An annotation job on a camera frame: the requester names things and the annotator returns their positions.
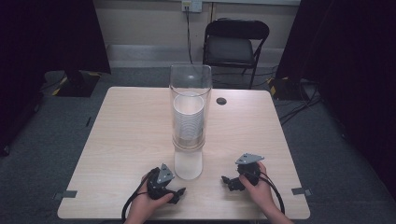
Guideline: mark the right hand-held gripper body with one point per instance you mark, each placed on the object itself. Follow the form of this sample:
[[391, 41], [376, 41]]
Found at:
[[249, 171]]

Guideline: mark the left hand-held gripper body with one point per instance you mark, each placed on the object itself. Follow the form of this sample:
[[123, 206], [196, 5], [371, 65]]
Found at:
[[154, 188]]

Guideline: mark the person's left hand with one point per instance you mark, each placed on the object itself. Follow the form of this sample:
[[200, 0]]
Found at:
[[145, 203]]

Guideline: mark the person's right hand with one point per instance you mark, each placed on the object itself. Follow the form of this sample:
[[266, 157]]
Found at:
[[260, 194]]

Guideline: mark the clear tube cup dispenser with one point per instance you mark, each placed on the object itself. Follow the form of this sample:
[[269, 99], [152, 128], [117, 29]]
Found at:
[[188, 163]]

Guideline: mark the grey tape strip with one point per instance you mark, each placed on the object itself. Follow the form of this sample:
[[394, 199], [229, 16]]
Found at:
[[66, 194], [301, 191]]

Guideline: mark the stack of white paper cups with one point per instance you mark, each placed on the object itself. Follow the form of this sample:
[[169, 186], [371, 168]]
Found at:
[[188, 118]]

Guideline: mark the black stand base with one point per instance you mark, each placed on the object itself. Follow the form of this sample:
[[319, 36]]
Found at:
[[79, 84], [285, 88]]

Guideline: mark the small black floor object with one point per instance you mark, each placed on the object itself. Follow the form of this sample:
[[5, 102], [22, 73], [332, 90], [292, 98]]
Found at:
[[88, 121]]

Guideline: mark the black folding chair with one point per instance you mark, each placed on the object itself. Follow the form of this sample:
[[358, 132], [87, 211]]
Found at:
[[230, 49]]

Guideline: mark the dark curtain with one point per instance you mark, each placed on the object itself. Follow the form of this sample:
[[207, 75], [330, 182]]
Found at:
[[37, 46], [351, 62]]

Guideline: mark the white wall socket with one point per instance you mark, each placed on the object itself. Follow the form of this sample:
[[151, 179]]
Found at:
[[192, 5]]

